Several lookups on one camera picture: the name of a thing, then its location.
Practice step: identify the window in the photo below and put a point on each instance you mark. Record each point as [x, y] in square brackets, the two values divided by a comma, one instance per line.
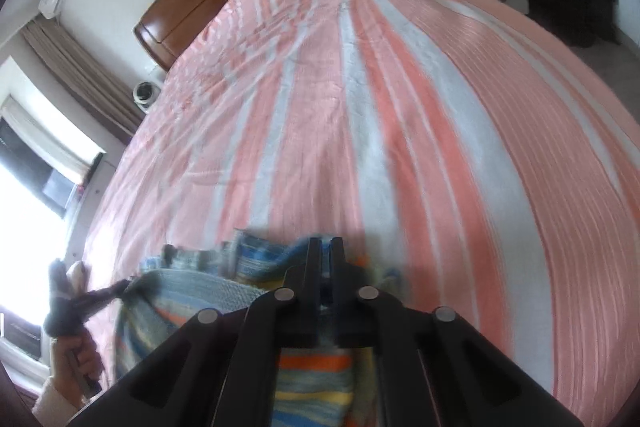
[30, 187]

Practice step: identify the pink white striped bed sheet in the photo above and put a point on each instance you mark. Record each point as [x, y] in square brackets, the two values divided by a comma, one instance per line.
[400, 107]

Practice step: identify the person's left forearm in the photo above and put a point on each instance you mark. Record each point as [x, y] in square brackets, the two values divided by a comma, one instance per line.
[52, 404]

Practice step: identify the beige curtain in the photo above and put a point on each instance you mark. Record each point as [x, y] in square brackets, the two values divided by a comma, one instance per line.
[85, 77]

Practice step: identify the small white round fan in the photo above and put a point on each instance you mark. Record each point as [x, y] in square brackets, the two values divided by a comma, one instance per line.
[145, 93]

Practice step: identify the person's left hand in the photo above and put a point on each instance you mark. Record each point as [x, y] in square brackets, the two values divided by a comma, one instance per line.
[80, 362]

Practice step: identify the multicolour striped knit garment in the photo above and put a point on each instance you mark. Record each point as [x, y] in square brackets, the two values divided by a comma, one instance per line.
[310, 387]

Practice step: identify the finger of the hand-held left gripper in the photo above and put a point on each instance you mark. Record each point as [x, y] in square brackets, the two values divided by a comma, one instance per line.
[107, 293]

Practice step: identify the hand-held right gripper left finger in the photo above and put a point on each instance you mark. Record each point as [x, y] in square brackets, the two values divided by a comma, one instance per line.
[312, 277]

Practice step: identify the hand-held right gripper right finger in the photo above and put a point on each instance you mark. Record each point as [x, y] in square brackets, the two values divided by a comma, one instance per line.
[341, 277]

